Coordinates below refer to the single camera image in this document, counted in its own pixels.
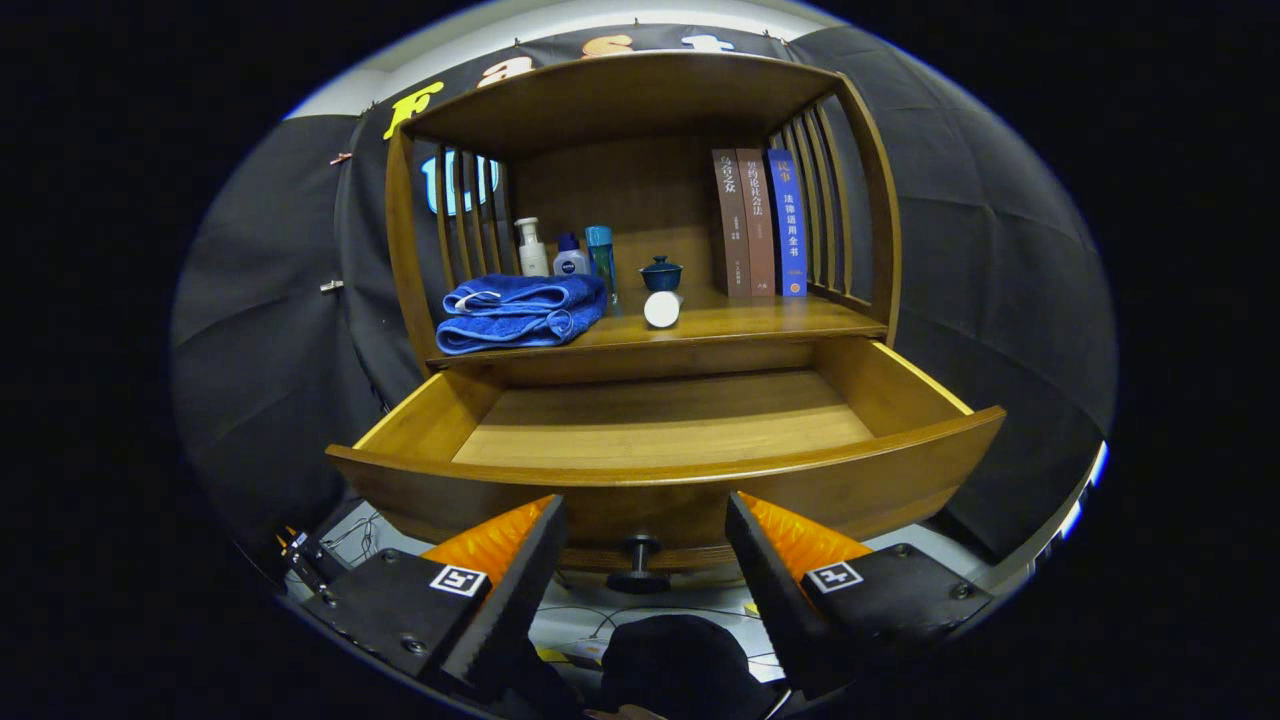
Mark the white pump bottle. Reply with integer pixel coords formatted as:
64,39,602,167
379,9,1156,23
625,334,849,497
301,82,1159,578
514,217,550,278

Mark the wooden countertop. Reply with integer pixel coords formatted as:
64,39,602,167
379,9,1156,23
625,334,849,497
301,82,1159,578
427,285,889,369

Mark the blue towel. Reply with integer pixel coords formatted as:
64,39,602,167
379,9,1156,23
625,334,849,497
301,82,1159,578
436,273,608,356

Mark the reddish brown book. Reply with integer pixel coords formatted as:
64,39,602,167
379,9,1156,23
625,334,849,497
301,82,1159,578
736,148,778,297

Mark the wooden drawer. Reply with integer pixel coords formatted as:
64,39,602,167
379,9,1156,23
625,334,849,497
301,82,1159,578
326,335,1007,596

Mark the person's dark clothing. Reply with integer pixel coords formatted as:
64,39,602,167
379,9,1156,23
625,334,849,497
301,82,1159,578
500,615,791,720

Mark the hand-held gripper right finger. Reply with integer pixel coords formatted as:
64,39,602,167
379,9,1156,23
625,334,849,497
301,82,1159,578
725,490,996,701

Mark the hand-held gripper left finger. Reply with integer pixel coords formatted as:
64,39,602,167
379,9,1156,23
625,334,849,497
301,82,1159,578
285,495,569,701

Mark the teal bottle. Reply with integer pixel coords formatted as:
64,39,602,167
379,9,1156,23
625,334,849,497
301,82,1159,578
585,225,620,309

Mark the blue book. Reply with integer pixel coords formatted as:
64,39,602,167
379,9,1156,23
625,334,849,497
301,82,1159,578
767,148,808,298

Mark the black floor equipment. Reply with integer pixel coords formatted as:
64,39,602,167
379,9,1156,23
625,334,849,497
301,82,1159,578
283,530,353,606

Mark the dark brown book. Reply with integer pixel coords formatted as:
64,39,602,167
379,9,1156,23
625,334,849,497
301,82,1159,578
712,149,752,298

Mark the wooden cabinet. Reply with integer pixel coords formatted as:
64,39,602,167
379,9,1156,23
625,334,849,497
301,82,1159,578
385,50,903,373

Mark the black backdrop cloth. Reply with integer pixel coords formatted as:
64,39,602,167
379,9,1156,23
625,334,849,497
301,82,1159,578
168,22,1119,576

